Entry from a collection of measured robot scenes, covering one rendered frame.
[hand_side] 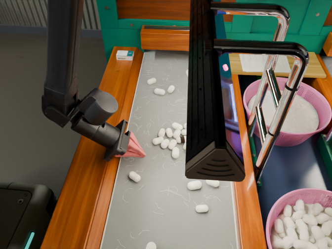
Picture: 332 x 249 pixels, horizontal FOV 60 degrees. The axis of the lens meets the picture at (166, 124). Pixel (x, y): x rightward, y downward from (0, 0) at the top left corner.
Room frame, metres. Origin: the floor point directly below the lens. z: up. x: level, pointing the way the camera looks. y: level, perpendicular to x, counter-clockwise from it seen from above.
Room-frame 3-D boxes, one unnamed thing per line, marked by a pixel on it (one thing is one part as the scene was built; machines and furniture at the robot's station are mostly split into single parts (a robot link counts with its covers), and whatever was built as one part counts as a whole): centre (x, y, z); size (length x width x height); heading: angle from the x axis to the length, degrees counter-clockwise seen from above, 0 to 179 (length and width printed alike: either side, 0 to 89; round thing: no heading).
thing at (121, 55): (0.93, 0.15, 0.78); 0.06 x 0.04 x 0.02; 86
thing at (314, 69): (0.89, -0.39, 0.77); 0.33 x 0.15 x 0.01; 86
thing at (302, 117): (0.67, -0.38, 0.71); 0.22 x 0.22 x 0.06
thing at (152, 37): (0.97, -0.06, 0.83); 0.30 x 0.06 x 0.07; 86
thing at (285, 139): (0.67, -0.38, 0.72); 0.27 x 0.27 x 0.10
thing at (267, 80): (0.51, -0.17, 0.90); 0.20 x 0.19 x 0.45; 176
